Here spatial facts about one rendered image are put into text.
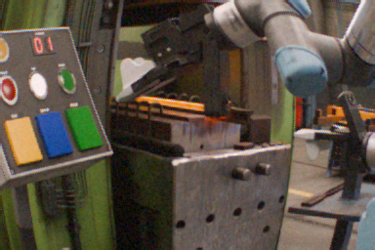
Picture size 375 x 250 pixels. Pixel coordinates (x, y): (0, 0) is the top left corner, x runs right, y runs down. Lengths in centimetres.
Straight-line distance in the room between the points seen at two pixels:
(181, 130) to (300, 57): 64
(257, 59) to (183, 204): 55
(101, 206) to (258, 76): 59
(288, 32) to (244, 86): 90
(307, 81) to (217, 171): 63
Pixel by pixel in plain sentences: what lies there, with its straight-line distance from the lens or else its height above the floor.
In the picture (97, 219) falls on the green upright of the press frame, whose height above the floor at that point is 73.
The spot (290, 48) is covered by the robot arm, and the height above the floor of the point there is 115.
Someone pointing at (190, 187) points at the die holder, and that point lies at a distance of 128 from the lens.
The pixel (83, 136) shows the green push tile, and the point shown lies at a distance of 97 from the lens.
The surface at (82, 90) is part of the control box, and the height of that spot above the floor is 107.
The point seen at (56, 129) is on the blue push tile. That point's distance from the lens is 91.
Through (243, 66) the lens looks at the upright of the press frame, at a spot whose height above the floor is 110.
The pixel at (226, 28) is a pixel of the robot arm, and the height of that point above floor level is 117.
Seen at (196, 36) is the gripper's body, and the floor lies 116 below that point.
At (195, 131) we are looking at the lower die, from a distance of 134.
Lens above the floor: 114
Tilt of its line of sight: 7 degrees down
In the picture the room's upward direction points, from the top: 2 degrees clockwise
